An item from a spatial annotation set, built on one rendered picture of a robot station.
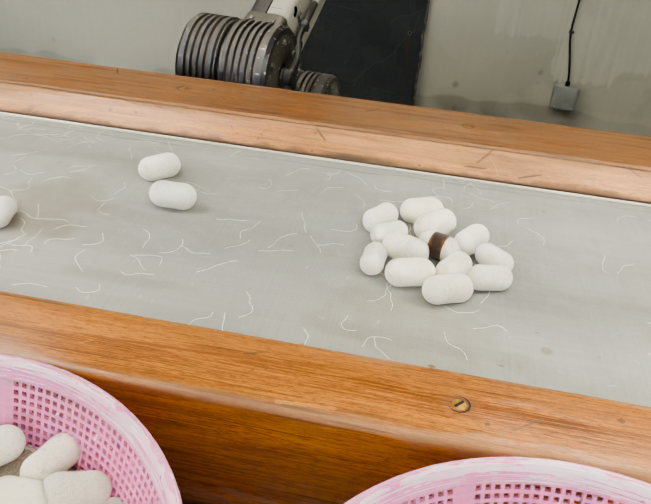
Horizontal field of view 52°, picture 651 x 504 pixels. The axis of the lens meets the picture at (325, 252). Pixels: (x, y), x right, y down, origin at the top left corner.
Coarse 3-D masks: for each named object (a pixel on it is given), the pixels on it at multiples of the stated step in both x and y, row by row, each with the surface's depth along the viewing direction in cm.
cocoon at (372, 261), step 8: (368, 248) 49; (376, 248) 48; (384, 248) 49; (368, 256) 48; (376, 256) 48; (384, 256) 48; (360, 264) 48; (368, 264) 47; (376, 264) 47; (368, 272) 48; (376, 272) 48
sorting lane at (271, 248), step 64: (0, 128) 66; (64, 128) 67; (0, 192) 55; (64, 192) 56; (128, 192) 57; (256, 192) 58; (320, 192) 59; (384, 192) 60; (448, 192) 61; (512, 192) 62; (0, 256) 47; (64, 256) 48; (128, 256) 48; (192, 256) 49; (256, 256) 50; (320, 256) 50; (512, 256) 52; (576, 256) 53; (640, 256) 53; (192, 320) 43; (256, 320) 43; (320, 320) 44; (384, 320) 44; (448, 320) 45; (512, 320) 45; (576, 320) 46; (640, 320) 46; (576, 384) 40; (640, 384) 40
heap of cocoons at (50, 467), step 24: (0, 432) 33; (0, 456) 33; (24, 456) 35; (48, 456) 33; (72, 456) 34; (0, 480) 31; (24, 480) 31; (48, 480) 31; (72, 480) 32; (96, 480) 32
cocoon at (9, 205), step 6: (0, 198) 51; (6, 198) 51; (12, 198) 51; (0, 204) 50; (6, 204) 50; (12, 204) 51; (0, 210) 50; (6, 210) 50; (12, 210) 51; (0, 216) 49; (6, 216) 50; (12, 216) 51; (0, 222) 50; (6, 222) 50
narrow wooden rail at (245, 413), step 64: (0, 320) 38; (64, 320) 38; (128, 320) 38; (128, 384) 34; (192, 384) 34; (256, 384) 35; (320, 384) 35; (384, 384) 35; (448, 384) 36; (512, 384) 36; (192, 448) 36; (256, 448) 35; (320, 448) 34; (384, 448) 33; (448, 448) 32; (512, 448) 32; (576, 448) 32; (640, 448) 33
